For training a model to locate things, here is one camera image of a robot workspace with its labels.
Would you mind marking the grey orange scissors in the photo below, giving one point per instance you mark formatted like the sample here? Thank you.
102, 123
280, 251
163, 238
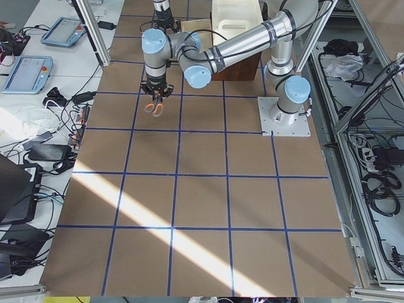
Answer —
155, 108

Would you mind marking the aluminium frame post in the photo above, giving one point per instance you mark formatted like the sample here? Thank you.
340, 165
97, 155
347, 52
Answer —
88, 20

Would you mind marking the black power adapter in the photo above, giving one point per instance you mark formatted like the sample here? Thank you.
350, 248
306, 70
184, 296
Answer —
49, 152

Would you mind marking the aluminium cage frame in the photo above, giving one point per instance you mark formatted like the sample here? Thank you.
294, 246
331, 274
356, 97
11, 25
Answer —
361, 132

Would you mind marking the cream plastic drawer cabinet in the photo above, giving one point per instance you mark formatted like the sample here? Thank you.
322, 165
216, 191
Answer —
230, 18

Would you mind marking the brown wooden box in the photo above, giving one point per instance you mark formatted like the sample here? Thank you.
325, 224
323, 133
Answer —
244, 70

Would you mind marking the blue teach pendant lower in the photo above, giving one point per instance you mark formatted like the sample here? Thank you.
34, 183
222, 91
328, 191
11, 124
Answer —
28, 75

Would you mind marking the black laptop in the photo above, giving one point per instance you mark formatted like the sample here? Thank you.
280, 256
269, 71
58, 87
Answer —
20, 185

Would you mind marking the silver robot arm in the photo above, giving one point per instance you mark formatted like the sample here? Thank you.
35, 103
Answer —
286, 21
162, 5

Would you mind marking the orange power strip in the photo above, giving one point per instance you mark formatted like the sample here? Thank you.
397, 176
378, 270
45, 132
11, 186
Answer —
79, 118

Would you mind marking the blue teach pendant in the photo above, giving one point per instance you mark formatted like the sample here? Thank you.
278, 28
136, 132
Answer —
64, 33
28, 75

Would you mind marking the blue teach pendant upper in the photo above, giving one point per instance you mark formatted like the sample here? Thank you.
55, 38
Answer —
64, 33

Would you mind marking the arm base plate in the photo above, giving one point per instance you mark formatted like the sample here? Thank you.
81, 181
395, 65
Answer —
274, 122

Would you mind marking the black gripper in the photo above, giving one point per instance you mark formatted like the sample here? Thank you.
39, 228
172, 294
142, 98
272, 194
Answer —
155, 83
163, 16

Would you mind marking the crumpled white cloth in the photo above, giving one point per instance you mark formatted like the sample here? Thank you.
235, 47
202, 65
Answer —
344, 67

